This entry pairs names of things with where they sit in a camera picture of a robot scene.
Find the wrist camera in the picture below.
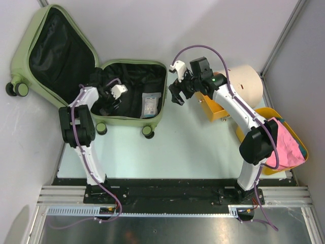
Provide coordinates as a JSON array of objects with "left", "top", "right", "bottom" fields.
[
  {"left": 110, "top": 84, "right": 127, "bottom": 100},
  {"left": 169, "top": 60, "right": 187, "bottom": 82}
]

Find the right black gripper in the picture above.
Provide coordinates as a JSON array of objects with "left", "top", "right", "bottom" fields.
[{"left": 169, "top": 68, "right": 201, "bottom": 106}]

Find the yellow plastic basket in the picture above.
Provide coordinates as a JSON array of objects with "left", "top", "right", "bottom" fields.
[{"left": 236, "top": 107, "right": 308, "bottom": 178}]

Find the corner aluminium post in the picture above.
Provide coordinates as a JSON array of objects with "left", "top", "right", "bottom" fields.
[
  {"left": 37, "top": 0, "right": 49, "bottom": 8},
  {"left": 259, "top": 0, "right": 309, "bottom": 80}
]

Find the pink fabric garment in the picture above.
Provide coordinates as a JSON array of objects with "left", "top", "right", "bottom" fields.
[{"left": 269, "top": 117, "right": 305, "bottom": 170}]

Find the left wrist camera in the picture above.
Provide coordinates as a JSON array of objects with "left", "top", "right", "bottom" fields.
[{"left": 110, "top": 84, "right": 127, "bottom": 100}]

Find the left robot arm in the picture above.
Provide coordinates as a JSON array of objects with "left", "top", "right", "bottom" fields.
[{"left": 58, "top": 84, "right": 112, "bottom": 203}]

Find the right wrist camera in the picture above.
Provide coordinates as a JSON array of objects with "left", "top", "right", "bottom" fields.
[{"left": 169, "top": 60, "right": 187, "bottom": 82}]

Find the teal fabric garment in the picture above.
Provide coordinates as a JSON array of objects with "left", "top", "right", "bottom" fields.
[{"left": 276, "top": 117, "right": 307, "bottom": 159}]

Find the white slotted cable duct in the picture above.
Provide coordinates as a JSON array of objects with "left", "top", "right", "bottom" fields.
[{"left": 47, "top": 205, "right": 254, "bottom": 219}]

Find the white labelled packet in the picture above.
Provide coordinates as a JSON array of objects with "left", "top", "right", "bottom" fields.
[{"left": 140, "top": 93, "right": 161, "bottom": 119}]

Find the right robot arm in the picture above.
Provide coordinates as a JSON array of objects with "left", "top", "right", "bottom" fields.
[{"left": 169, "top": 57, "right": 278, "bottom": 204}]

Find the white cylindrical container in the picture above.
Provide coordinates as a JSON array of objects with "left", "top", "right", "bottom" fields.
[{"left": 194, "top": 65, "right": 264, "bottom": 123}]

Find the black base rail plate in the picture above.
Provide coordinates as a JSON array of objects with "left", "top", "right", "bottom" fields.
[{"left": 52, "top": 177, "right": 297, "bottom": 214}]

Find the left corner aluminium post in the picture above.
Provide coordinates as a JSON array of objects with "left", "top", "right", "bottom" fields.
[{"left": 37, "top": 0, "right": 49, "bottom": 8}]

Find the green hard-shell suitcase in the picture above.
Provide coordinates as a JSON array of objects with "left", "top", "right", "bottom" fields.
[{"left": 6, "top": 4, "right": 167, "bottom": 138}]

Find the right corner aluminium post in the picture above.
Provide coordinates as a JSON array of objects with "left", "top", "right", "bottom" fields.
[{"left": 259, "top": 0, "right": 309, "bottom": 80}]

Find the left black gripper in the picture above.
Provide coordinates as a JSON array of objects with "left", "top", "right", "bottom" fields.
[{"left": 97, "top": 86, "right": 122, "bottom": 113}]

